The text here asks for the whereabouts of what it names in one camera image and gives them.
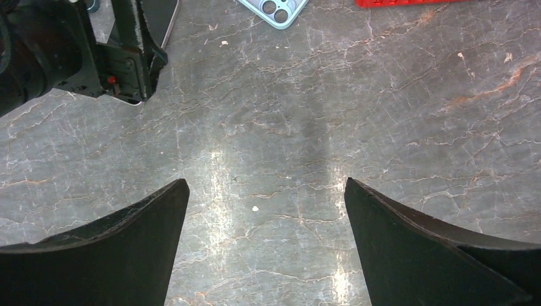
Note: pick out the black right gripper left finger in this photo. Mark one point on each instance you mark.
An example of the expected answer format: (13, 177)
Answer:
(124, 258)

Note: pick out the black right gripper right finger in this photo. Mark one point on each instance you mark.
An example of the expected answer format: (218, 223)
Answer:
(411, 258)

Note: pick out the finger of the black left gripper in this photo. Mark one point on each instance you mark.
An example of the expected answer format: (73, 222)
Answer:
(135, 46)

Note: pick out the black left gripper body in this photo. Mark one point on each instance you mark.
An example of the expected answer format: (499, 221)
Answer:
(49, 45)

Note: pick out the black phone silver edge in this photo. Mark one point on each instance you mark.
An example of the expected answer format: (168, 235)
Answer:
(162, 21)

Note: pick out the light blue phone case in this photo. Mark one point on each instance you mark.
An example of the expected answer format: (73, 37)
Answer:
(279, 14)

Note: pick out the red plastic basket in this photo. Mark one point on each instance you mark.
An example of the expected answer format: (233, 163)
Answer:
(390, 3)

